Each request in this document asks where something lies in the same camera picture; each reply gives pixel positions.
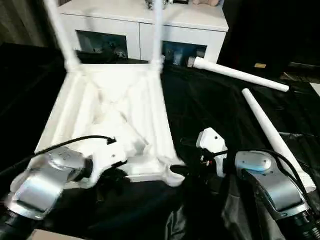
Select grey curtain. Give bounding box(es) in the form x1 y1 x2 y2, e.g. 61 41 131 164
0 0 65 47

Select white sideboard with glass doors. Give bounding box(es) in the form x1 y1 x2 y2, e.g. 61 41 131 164
58 0 230 65

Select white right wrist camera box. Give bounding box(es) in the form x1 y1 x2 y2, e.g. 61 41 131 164
195 127 229 179

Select white plastic table top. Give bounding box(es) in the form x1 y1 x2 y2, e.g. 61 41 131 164
34 62 187 190

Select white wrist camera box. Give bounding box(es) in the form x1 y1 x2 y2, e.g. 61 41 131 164
195 127 229 179
86 137 130 190

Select white plastic table leg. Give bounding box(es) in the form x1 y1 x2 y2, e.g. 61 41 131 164
151 0 166 74
241 87 317 194
43 0 82 72
192 56 290 93

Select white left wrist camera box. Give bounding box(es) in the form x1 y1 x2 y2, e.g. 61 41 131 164
86 137 130 190

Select black cabinet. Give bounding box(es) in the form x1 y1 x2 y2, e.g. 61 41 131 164
220 0 320 81

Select black mat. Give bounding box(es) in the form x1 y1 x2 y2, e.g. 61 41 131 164
0 41 320 240

